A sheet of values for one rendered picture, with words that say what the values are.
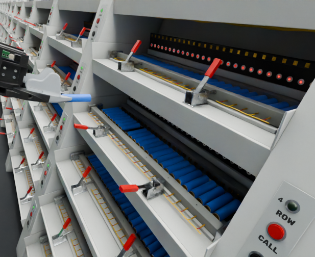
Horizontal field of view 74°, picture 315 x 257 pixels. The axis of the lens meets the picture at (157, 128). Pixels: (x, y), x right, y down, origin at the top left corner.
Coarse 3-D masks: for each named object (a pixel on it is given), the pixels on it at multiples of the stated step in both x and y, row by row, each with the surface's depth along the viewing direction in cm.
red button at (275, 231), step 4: (272, 224) 24; (276, 224) 23; (268, 228) 24; (272, 228) 23; (276, 228) 23; (280, 228) 23; (268, 232) 24; (272, 232) 23; (276, 232) 23; (280, 232) 23; (272, 236) 23; (276, 236) 23; (280, 236) 23
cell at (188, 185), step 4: (200, 176) 45; (204, 176) 45; (192, 180) 44; (196, 180) 44; (200, 180) 44; (204, 180) 45; (208, 180) 45; (184, 184) 43; (188, 184) 42; (192, 184) 43; (196, 184) 43; (200, 184) 44; (188, 188) 42; (192, 188) 43
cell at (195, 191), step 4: (204, 184) 43; (208, 184) 43; (212, 184) 43; (196, 188) 42; (200, 188) 42; (204, 188) 42; (208, 188) 43; (212, 188) 43; (192, 192) 41; (196, 192) 41; (200, 192) 41; (204, 192) 42; (196, 196) 41
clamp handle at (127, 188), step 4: (152, 184) 40; (120, 188) 36; (124, 188) 36; (128, 188) 36; (132, 188) 37; (136, 188) 38; (140, 188) 38; (144, 188) 39; (148, 188) 40; (124, 192) 36
